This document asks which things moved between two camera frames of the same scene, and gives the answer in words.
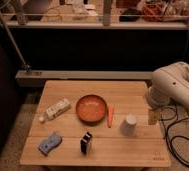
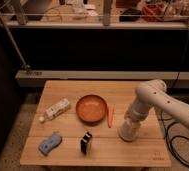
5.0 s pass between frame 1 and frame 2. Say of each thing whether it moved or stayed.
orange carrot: stayed
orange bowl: stayed
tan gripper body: moved
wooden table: stayed
